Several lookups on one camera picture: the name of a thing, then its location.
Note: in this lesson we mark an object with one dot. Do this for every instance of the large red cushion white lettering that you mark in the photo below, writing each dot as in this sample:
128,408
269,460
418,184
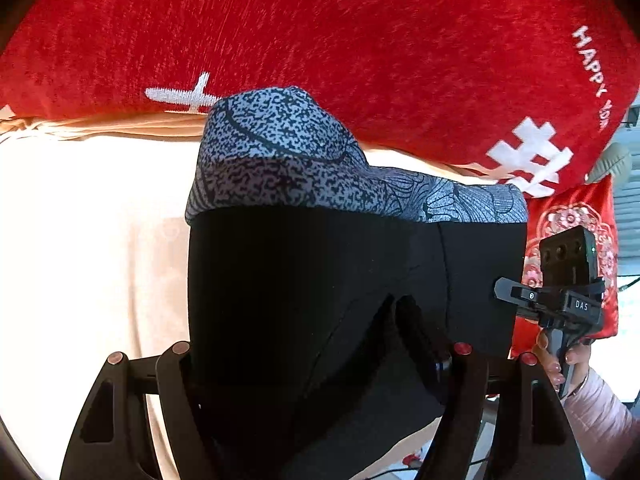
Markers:
525,91

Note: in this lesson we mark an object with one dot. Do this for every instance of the black pants with patterned waistband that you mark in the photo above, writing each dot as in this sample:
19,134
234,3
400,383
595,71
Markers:
277,148

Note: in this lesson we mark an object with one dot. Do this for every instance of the pink sleeved right forearm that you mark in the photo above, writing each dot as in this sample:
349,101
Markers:
606,432

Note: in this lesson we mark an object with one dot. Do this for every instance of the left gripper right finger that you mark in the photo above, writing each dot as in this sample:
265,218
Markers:
501,416

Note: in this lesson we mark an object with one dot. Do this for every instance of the small red embroidered pillow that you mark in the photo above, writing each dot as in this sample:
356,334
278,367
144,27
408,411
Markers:
592,207

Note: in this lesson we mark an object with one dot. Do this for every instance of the right hand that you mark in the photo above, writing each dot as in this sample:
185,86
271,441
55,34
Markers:
576,357

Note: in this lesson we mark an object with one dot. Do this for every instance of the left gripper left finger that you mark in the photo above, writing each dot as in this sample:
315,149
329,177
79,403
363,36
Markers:
112,438

